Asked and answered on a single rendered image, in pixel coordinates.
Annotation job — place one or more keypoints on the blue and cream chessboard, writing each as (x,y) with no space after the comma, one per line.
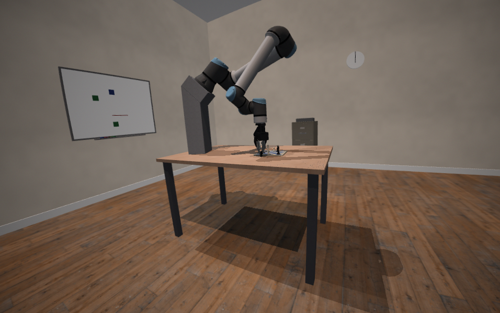
(272,153)

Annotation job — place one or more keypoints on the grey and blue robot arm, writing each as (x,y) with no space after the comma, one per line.
(278,43)

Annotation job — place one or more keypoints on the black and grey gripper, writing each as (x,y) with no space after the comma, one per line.
(262,137)

